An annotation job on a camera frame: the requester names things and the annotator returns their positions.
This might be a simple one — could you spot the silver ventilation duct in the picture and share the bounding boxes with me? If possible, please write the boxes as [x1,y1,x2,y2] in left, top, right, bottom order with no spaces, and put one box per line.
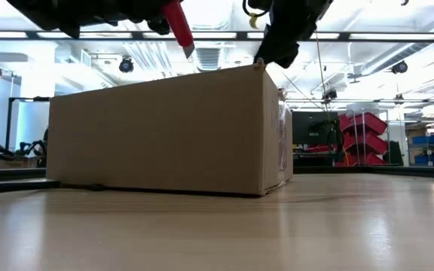
[194,39,222,72]

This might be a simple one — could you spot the red box cutter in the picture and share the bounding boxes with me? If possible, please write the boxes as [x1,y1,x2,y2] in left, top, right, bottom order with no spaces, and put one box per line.
[160,0,197,59]

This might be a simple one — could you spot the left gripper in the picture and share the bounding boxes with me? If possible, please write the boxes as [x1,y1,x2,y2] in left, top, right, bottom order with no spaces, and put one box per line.
[5,0,171,38]

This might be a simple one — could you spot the background cardboard box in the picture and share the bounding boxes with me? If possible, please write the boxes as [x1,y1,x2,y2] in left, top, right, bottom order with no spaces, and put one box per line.
[0,157,39,169]

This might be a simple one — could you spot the thin hanging cable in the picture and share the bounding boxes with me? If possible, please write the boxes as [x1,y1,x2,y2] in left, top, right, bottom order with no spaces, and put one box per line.
[314,32,333,121]

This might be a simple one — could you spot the red storage bin rack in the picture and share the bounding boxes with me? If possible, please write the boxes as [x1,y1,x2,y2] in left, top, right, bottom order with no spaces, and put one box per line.
[335,111,389,168]

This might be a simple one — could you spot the black background frame stand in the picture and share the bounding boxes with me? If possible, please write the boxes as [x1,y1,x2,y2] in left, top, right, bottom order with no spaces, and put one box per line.
[5,96,51,169]

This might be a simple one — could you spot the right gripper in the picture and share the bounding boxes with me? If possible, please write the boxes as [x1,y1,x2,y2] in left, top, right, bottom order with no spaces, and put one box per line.
[254,0,333,69]

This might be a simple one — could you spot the brown cardboard shipping box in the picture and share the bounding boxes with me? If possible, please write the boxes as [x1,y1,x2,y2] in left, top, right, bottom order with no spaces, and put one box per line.
[45,62,295,198]

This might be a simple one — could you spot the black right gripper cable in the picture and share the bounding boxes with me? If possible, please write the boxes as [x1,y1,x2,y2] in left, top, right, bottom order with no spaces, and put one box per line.
[242,0,270,19]

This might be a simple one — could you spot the blue storage bins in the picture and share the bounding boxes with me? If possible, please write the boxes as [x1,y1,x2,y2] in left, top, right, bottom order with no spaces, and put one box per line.
[408,134,434,166]

